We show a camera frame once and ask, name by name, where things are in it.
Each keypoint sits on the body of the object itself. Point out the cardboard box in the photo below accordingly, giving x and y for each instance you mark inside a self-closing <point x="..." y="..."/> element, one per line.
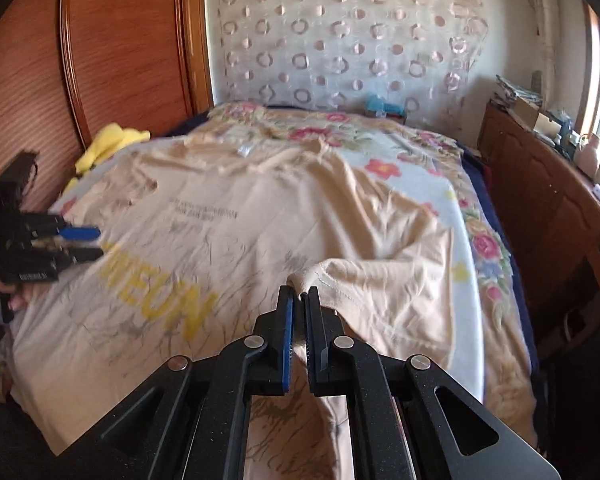
<point x="535" y="117"/>

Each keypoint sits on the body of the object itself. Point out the beige printed t-shirt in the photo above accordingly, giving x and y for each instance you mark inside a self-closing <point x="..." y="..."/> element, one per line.
<point x="230" y="240"/>

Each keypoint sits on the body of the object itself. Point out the circle patterned sheer curtain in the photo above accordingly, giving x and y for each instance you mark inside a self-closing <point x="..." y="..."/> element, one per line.
<point x="330" y="35"/>

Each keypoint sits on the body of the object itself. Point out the wooden desk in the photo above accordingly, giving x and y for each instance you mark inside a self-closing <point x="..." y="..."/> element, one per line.
<point x="530" y="185"/>

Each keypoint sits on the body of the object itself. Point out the wooden headboard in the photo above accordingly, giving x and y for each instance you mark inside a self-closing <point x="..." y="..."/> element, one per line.
<point x="120" y="35"/>

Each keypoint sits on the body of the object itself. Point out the blue box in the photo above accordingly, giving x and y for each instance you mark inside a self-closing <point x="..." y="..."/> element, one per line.
<point x="380" y="106"/>

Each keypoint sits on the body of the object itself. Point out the yellow plush toy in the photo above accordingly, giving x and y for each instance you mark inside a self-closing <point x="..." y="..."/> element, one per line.
<point x="110" y="142"/>

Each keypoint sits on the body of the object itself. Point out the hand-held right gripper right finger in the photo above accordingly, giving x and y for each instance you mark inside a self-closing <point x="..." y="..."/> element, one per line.
<point x="315" y="340"/>

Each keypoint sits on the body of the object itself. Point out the person's left hand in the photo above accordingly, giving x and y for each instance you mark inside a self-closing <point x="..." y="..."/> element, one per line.
<point x="17" y="295"/>

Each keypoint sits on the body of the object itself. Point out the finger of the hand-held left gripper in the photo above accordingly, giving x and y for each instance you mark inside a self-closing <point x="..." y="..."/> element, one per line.
<point x="82" y="255"/>
<point x="80" y="233"/>

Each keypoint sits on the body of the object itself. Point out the pale pink jar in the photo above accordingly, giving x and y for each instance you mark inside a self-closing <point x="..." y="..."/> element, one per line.
<point x="587" y="157"/>

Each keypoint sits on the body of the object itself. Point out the stack of papers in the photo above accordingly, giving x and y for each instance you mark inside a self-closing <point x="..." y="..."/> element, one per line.
<point x="517" y="91"/>

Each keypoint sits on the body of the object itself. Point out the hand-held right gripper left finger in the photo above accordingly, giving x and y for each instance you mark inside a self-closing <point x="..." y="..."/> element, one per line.
<point x="287" y="340"/>

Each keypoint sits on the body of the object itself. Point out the floral blanket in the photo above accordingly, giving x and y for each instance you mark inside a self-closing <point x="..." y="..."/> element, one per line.
<point x="420" y="175"/>

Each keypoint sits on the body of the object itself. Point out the beige window curtain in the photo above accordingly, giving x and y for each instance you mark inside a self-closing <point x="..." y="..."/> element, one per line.
<point x="550" y="35"/>

